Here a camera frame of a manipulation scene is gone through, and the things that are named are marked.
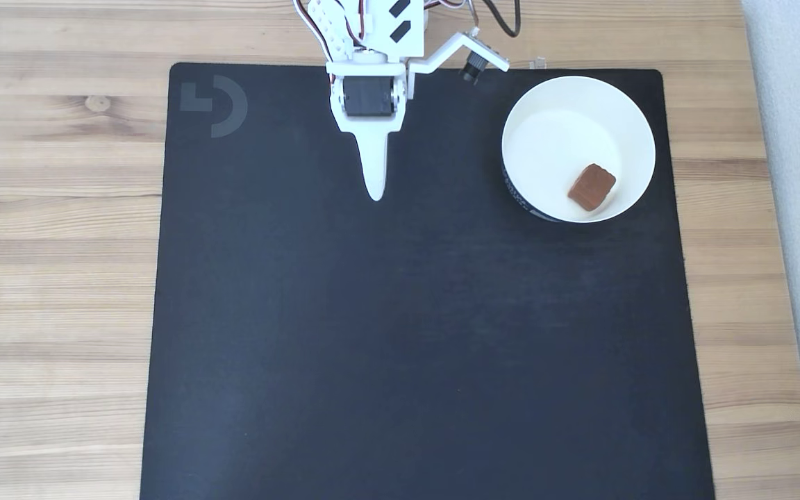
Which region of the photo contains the brown square toy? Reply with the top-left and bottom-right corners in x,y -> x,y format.
567,163 -> 617,213

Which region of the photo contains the white round plate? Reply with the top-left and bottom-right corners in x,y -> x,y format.
501,75 -> 657,224

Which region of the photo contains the black mouse pad mat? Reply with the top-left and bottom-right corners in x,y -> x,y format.
140,62 -> 717,500

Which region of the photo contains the camera module on white bracket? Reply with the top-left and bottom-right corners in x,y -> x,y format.
408,29 -> 511,86

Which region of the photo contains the red white black servo wire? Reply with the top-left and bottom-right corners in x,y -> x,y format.
292,0 -> 338,63
428,0 -> 477,34

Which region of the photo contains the black camera cable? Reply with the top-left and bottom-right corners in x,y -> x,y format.
480,0 -> 522,39

